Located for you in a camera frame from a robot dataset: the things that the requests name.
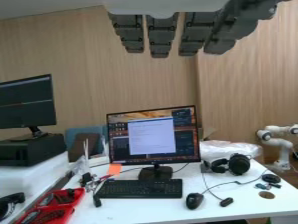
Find black headphones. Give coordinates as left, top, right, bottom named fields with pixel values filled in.
left=0, top=192, right=27, bottom=222
left=210, top=152, right=253, bottom=177

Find blue chair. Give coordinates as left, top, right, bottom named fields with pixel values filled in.
left=65, top=125, right=110, bottom=158

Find small white jointed device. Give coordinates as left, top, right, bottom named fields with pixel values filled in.
left=256, top=123, right=298, bottom=172

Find black keyboard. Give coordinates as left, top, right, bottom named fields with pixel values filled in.
left=95, top=178, right=186, bottom=200

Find small black cable remote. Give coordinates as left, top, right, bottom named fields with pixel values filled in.
left=219, top=196, right=236, bottom=208

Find white foam box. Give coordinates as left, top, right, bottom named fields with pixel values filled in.
left=0, top=151, right=74, bottom=202

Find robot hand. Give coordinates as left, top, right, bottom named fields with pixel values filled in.
left=103, top=0, right=291, bottom=59

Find black case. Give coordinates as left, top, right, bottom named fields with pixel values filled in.
left=0, top=132, right=69, bottom=168

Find red tray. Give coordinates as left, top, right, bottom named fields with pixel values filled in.
left=14, top=187, right=87, bottom=224

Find white desk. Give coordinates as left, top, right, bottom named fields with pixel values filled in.
left=9, top=156, right=298, bottom=224

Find black desk monitor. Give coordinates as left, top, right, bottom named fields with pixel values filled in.
left=106, top=105, right=203, bottom=183

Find small black handle tool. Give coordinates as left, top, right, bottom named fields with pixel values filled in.
left=92, top=192, right=104, bottom=209

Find black computer mouse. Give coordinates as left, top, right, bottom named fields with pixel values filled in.
left=184, top=192, right=207, bottom=211

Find clear plastic bag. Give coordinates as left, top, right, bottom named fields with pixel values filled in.
left=199, top=139, right=264, bottom=165

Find orange sticky note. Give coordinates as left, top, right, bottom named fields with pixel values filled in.
left=107, top=163, right=124, bottom=177

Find large black monitor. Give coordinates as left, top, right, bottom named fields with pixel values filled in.
left=0, top=73, right=59, bottom=140

